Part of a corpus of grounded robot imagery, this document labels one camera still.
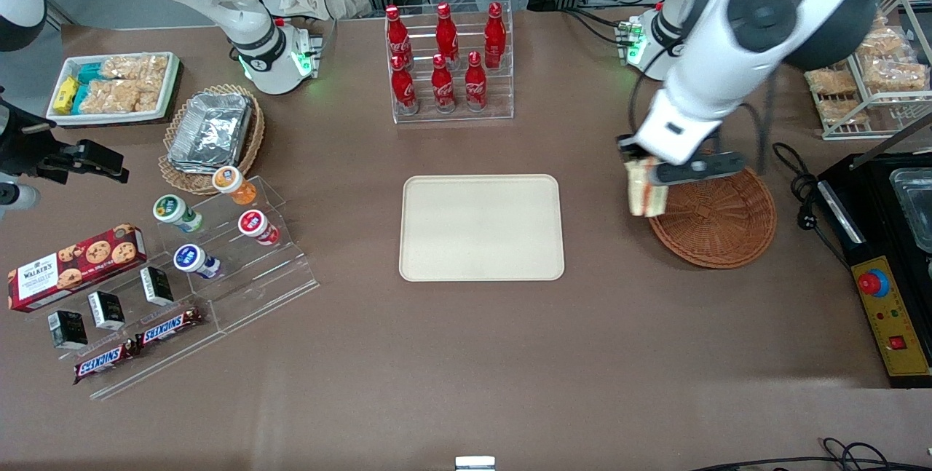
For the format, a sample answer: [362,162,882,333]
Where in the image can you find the triangular sandwich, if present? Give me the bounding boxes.
[625,158,670,218]

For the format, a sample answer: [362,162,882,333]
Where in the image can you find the white rectangular snack tray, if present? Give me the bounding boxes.
[46,52,182,127]

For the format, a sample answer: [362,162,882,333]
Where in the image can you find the brown round wicker basket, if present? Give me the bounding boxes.
[647,150,778,270]

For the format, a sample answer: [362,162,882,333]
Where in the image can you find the light oval wicker basket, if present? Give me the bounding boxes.
[158,83,266,196]

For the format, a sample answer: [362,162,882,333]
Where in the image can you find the cream plastic serving tray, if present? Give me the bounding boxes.
[399,174,566,283]

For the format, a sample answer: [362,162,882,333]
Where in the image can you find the clear rice cracker pack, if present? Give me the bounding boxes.
[100,55,169,83]
[135,78,166,112]
[80,79,141,114]

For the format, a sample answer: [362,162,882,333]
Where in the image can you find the yellow snack pack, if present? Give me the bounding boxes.
[52,76,80,114]

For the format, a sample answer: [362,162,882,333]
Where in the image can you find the green lid yogurt cup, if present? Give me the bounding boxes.
[152,194,205,234]

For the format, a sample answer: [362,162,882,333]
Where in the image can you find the red Walkers cookie box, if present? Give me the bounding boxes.
[7,223,149,314]

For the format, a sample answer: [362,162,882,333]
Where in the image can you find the silver foil container stack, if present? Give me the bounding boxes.
[167,92,254,173]

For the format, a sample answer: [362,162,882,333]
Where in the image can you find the small black box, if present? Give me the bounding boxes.
[139,265,176,307]
[47,309,89,351]
[87,290,127,332]

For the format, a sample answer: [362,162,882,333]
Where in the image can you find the orange lid yogurt cup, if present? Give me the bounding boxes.
[212,165,258,206]

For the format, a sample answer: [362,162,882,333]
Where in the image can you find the blue lid yogurt cup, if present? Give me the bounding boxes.
[173,243,222,280]

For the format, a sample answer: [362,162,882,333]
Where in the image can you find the clear acrylic bottle rack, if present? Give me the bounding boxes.
[384,1,516,125]

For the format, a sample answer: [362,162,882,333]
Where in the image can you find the rice cracker pack on rack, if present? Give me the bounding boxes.
[806,68,859,96]
[818,98,872,127]
[862,59,930,94]
[859,25,912,58]

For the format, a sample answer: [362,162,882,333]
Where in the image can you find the red cola bottle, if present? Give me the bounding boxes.
[390,55,420,116]
[435,3,460,68]
[483,2,508,70]
[430,54,458,114]
[384,5,411,68]
[464,51,489,113]

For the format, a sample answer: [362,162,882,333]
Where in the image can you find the red lid yogurt cup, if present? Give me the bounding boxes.
[237,210,280,247]

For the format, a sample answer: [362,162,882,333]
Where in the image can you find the Snickers chocolate bar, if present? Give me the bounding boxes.
[135,306,207,350]
[72,339,141,385]

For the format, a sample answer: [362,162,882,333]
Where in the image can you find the clear acrylic stepped snack stand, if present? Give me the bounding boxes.
[25,260,228,401]

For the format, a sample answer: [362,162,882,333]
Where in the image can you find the clear acrylic stepped cup stand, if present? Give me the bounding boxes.
[149,174,322,334]

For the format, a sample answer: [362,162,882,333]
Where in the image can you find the black countertop appliance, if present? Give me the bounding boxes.
[815,114,932,389]

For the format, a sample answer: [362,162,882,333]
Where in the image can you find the clear glass container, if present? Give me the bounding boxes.
[888,168,932,254]

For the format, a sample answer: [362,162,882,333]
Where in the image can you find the yellow emergency stop control box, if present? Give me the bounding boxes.
[851,256,932,378]

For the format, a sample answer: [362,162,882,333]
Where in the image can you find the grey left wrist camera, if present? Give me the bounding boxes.
[650,152,749,186]

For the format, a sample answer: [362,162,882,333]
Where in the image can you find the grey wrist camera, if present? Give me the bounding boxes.
[0,178,42,214]
[650,152,749,186]

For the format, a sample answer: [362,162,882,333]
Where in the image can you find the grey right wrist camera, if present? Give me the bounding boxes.
[0,178,42,214]

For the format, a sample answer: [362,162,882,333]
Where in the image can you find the black power cable with plug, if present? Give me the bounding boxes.
[771,141,854,269]

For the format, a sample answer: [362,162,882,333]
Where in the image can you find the white wire shelf rack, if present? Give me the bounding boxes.
[804,0,932,141]

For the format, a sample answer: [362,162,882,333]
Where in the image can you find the black floor cable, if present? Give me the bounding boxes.
[687,438,932,471]

